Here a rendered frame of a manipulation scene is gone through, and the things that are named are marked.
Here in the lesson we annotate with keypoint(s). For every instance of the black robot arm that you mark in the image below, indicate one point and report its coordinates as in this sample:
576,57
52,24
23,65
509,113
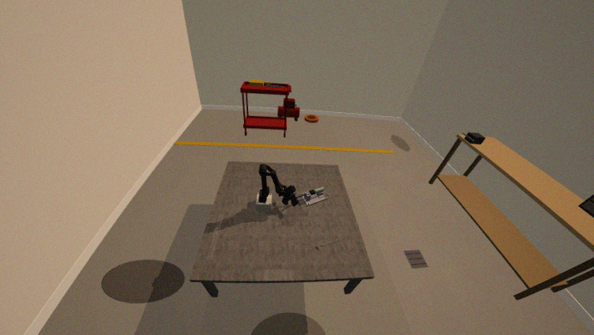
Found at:
264,192

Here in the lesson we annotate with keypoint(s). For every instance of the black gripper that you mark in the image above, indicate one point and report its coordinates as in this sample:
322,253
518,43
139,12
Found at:
294,200

